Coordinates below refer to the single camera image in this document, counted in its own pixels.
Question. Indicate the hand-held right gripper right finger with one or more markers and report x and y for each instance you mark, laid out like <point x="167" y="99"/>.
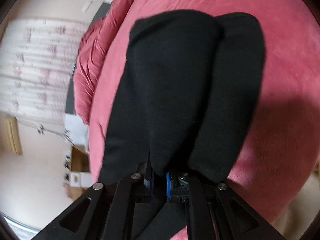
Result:
<point x="168" y="186"/>

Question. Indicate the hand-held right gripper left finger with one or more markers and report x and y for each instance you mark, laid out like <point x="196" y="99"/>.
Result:
<point x="150" y="188"/>

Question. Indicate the black pants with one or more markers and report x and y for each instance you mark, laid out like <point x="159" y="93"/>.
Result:
<point x="172" y="85"/>

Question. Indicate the small white box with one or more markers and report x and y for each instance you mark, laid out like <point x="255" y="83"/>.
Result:
<point x="74" y="179"/>
<point x="85" y="179"/>

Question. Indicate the wooden desk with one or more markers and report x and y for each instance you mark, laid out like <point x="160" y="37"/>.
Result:
<point x="76" y="192"/>

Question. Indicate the open cardboard box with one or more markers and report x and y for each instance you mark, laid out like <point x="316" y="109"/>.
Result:
<point x="80" y="158"/>

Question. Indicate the white floral box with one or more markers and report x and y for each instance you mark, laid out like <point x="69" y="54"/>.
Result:
<point x="75" y="130"/>

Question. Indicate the pink pillow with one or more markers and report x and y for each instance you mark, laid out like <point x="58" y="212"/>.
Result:
<point x="97" y="55"/>

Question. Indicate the white patterned curtain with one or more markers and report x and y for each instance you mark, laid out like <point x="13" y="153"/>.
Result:
<point x="40" y="67"/>

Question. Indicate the pink bed blanket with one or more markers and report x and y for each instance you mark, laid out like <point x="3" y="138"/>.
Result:
<point x="262" y="2"/>

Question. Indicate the yellow wooden frame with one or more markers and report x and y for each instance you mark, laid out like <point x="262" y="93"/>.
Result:
<point x="11" y="135"/>

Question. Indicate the white wall switch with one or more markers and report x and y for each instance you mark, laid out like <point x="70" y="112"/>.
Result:
<point x="87" y="6"/>

